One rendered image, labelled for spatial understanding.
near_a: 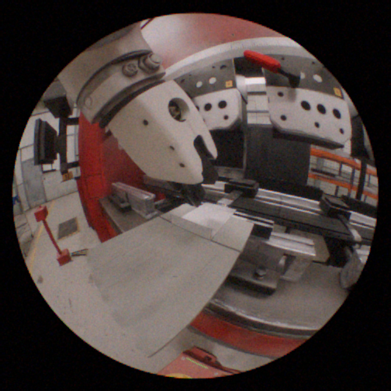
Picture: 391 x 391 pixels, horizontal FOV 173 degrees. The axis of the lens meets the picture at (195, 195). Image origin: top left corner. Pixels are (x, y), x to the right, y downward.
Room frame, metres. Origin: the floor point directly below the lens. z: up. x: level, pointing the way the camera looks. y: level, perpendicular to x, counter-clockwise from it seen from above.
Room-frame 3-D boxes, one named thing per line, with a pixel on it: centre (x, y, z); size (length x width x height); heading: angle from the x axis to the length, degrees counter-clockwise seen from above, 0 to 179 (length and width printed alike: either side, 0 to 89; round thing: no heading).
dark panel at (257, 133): (0.81, -0.17, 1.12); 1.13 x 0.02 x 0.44; 53
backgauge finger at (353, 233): (0.14, -0.47, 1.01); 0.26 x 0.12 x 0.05; 143
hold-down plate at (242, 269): (0.19, -0.05, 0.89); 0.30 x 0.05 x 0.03; 53
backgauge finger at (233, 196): (0.38, -0.14, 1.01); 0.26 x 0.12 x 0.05; 143
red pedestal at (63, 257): (0.46, 1.85, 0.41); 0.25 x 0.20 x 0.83; 143
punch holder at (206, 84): (0.27, -0.04, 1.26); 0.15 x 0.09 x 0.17; 53
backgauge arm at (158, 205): (0.83, 0.08, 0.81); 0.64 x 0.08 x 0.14; 143
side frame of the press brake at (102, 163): (0.98, 0.62, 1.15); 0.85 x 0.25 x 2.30; 143
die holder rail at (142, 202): (0.59, 0.39, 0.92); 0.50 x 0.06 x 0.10; 53
